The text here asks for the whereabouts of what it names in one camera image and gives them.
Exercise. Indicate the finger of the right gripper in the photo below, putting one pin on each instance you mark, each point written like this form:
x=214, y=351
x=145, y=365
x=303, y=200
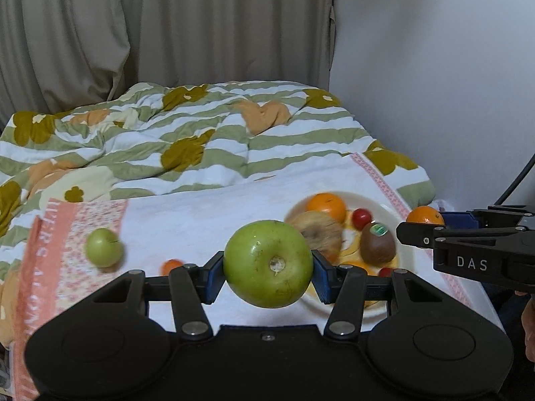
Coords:
x=422, y=237
x=496, y=216

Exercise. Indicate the large orange in plate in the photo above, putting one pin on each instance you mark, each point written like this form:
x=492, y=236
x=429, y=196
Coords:
x=330, y=204

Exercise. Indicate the small green apple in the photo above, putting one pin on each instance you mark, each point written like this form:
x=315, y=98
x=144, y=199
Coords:
x=103, y=248

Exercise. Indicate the front orange in plate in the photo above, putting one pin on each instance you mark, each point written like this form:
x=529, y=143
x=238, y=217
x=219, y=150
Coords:
x=370, y=270

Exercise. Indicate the white ceramic plate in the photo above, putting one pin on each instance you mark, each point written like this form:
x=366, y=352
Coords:
x=404, y=258

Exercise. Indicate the beige curtain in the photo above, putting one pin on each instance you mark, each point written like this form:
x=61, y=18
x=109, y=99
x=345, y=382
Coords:
x=60, y=54

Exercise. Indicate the green striped floral blanket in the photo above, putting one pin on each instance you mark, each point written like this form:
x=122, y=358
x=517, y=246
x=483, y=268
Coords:
x=161, y=140

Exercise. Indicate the large green apple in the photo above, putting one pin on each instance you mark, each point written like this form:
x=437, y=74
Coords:
x=268, y=264

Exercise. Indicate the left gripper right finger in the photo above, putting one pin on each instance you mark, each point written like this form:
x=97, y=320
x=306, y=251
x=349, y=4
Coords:
x=347, y=287

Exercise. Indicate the brown kiwi with sticker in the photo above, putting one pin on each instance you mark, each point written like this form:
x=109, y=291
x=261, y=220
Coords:
x=377, y=244

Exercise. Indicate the red cherry tomato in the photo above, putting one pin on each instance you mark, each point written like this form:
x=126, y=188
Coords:
x=361, y=218
x=385, y=272

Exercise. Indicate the bruised reddish apple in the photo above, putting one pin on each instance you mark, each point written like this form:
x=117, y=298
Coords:
x=321, y=232

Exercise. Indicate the small orange mandarin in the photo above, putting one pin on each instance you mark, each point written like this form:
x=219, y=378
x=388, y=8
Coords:
x=170, y=265

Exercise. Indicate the pink white floral towel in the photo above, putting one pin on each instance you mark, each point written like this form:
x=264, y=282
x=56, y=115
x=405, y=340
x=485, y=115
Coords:
x=189, y=226

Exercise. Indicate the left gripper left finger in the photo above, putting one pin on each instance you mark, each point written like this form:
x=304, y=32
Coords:
x=120, y=309

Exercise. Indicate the person's right hand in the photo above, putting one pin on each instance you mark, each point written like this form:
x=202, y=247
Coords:
x=528, y=324

